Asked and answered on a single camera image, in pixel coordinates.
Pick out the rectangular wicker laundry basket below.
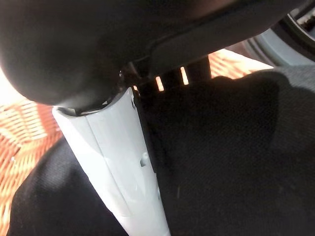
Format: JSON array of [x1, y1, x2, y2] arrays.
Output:
[[0, 48, 274, 205]]

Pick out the dark grey washing machine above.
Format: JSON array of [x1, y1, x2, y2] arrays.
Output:
[[231, 0, 315, 72]]

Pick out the large black garment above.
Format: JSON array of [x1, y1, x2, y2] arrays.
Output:
[[7, 68, 315, 236]]

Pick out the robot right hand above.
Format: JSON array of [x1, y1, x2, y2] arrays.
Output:
[[0, 0, 296, 236]]

